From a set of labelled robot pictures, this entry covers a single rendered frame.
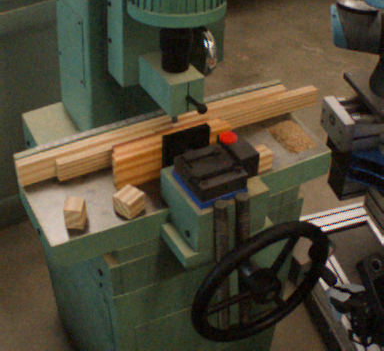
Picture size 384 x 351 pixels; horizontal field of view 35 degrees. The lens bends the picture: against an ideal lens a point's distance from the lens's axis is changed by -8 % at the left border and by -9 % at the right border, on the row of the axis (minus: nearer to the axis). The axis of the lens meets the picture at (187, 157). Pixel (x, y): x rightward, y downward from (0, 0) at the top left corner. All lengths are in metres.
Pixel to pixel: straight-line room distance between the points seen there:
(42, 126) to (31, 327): 0.82
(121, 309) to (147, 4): 0.60
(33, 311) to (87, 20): 1.17
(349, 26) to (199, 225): 0.75
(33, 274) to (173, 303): 1.01
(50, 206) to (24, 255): 1.20
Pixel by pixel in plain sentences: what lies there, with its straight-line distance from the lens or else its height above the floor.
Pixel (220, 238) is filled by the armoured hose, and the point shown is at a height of 0.91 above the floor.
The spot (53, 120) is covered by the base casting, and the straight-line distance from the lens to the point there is 1.58.
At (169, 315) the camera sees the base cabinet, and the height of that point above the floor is 0.59.
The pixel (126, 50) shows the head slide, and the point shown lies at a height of 1.08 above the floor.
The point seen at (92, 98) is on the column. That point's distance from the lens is 1.39.
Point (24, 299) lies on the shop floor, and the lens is 2.22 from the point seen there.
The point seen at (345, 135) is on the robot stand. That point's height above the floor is 0.74.
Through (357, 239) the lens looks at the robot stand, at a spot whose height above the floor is 0.21.
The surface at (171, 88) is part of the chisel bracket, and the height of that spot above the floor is 1.06.
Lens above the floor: 1.67
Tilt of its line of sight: 38 degrees down
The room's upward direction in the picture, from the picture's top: 2 degrees clockwise
